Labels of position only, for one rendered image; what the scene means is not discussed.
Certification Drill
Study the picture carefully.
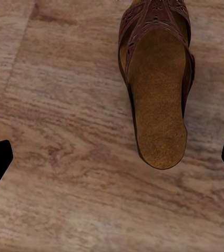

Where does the sandal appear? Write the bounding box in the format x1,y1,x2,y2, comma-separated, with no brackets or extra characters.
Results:
118,0,197,170

